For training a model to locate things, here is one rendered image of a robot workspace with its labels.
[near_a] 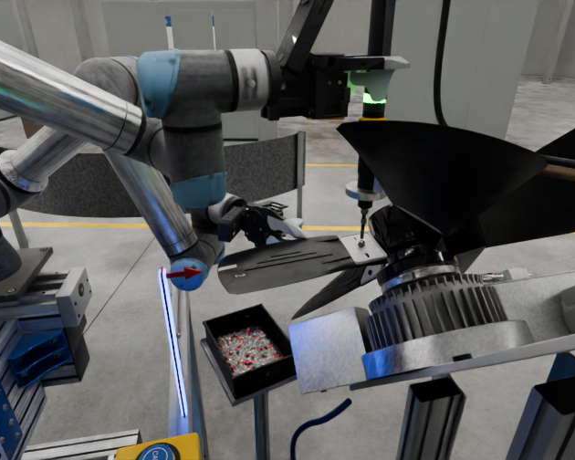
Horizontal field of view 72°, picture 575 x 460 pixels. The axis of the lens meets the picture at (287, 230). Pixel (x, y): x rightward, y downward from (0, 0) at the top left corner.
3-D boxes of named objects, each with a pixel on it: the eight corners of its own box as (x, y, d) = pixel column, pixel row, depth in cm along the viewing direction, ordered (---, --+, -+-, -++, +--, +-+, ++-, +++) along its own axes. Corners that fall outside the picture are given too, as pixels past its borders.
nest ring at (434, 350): (471, 360, 81) (464, 339, 82) (579, 336, 56) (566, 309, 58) (347, 384, 75) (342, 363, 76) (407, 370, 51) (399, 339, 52)
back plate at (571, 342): (502, 360, 96) (500, 354, 96) (1015, 260, 34) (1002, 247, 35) (290, 402, 84) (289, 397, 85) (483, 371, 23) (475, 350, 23)
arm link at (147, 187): (81, 47, 64) (217, 286, 82) (114, 47, 74) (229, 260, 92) (27, 77, 67) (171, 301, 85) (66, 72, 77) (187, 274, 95)
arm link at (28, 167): (-56, 190, 91) (106, 43, 74) (-6, 171, 104) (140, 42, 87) (-14, 230, 94) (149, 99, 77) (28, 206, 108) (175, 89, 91)
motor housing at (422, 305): (467, 360, 78) (445, 296, 83) (556, 340, 58) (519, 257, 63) (360, 381, 73) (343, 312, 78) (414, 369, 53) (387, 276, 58)
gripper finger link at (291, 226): (320, 218, 78) (285, 209, 83) (303, 224, 73) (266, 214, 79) (319, 233, 79) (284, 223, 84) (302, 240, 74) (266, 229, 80)
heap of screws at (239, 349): (292, 371, 94) (292, 364, 93) (236, 393, 88) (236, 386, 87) (259, 325, 109) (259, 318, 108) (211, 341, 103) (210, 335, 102)
